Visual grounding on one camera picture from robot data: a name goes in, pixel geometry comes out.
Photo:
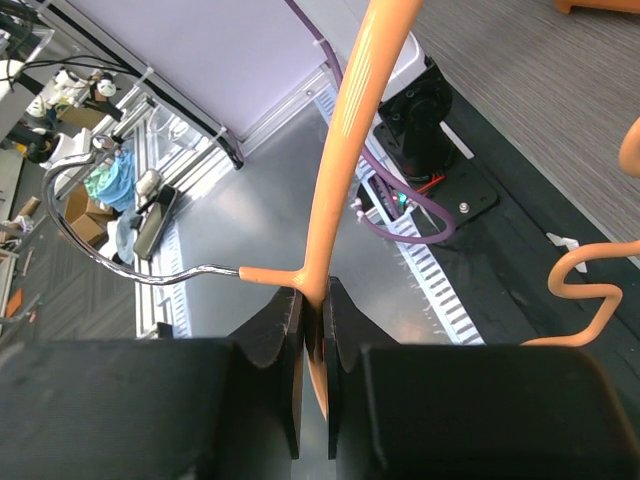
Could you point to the orange plastic basket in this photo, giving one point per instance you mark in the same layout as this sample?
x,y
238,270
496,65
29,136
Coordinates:
x,y
624,6

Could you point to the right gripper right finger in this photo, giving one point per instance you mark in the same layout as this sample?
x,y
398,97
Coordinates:
x,y
415,411

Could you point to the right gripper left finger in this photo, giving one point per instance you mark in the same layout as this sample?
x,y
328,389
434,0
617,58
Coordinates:
x,y
209,408

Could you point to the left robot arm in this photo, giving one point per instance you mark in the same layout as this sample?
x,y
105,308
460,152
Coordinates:
x,y
417,181

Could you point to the peach wooden-look hanger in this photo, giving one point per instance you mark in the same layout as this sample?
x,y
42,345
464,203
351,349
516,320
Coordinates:
x,y
382,33

